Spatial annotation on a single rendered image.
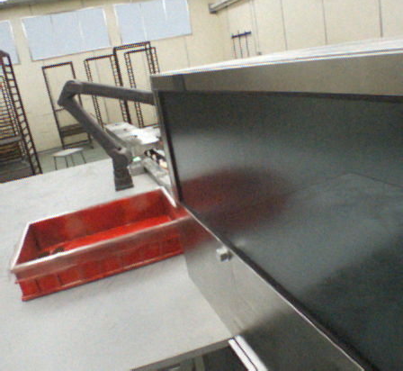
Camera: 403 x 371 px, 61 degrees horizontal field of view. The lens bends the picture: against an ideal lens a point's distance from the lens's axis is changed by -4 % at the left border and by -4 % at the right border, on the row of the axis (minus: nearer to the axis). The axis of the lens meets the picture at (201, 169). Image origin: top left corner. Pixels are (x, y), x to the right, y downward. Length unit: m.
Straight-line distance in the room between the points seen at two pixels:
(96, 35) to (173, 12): 1.90
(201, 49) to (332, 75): 9.01
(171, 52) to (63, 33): 2.49
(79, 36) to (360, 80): 8.45
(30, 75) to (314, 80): 8.36
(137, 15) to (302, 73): 8.62
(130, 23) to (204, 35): 1.84
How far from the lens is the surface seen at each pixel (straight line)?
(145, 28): 8.87
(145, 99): 1.58
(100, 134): 1.65
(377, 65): 0.24
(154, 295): 0.87
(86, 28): 8.67
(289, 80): 0.31
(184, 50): 9.10
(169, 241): 0.98
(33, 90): 8.56
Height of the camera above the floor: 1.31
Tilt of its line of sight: 17 degrees down
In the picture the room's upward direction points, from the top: 10 degrees counter-clockwise
